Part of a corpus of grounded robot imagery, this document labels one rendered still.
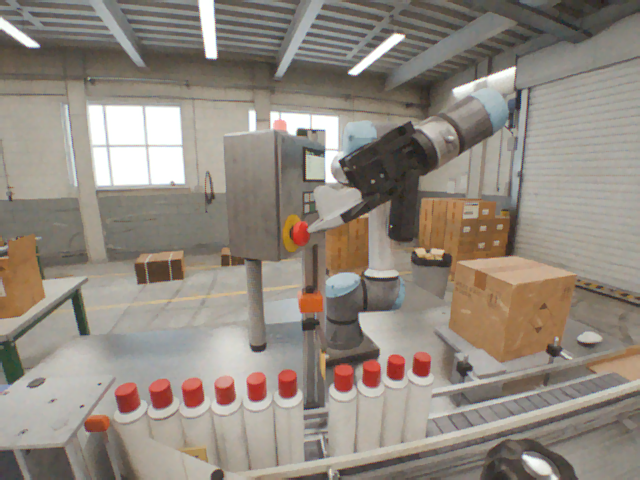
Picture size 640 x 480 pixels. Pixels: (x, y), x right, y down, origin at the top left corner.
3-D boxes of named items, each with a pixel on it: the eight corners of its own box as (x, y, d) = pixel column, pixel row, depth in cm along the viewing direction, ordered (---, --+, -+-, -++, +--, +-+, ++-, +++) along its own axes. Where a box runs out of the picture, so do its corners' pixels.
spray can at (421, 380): (407, 452, 51) (418, 366, 47) (394, 431, 56) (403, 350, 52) (429, 446, 53) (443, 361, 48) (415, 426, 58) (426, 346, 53)
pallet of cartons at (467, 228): (451, 282, 388) (460, 202, 364) (413, 266, 465) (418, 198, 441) (505, 271, 430) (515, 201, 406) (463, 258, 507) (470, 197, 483)
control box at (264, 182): (228, 256, 44) (221, 133, 40) (284, 237, 59) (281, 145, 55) (282, 264, 40) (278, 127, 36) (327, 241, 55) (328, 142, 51)
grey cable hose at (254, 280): (249, 354, 53) (241, 250, 48) (250, 344, 56) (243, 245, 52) (267, 352, 53) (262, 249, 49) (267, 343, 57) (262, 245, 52)
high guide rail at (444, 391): (216, 431, 49) (216, 425, 49) (217, 425, 50) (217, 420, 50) (625, 353, 68) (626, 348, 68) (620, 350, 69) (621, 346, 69)
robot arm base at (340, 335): (332, 355, 88) (332, 328, 86) (314, 332, 102) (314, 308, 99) (371, 343, 94) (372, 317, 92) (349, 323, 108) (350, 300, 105)
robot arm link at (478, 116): (487, 137, 48) (523, 118, 39) (440, 167, 47) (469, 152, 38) (464, 100, 47) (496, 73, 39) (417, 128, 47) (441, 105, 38)
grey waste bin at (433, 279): (424, 317, 287) (429, 261, 275) (400, 301, 327) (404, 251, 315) (454, 310, 301) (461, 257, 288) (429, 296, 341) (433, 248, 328)
